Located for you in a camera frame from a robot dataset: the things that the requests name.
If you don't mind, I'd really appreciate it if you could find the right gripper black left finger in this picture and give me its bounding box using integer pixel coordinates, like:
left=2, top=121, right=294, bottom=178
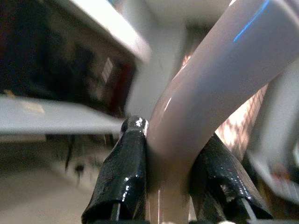
left=81, top=115, right=150, bottom=223

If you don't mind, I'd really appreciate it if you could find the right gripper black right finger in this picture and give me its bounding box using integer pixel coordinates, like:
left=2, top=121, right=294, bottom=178
left=190, top=132, right=274, bottom=223

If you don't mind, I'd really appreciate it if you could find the dustpan with white handle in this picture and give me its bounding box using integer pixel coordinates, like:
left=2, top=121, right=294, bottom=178
left=145, top=0, right=299, bottom=223

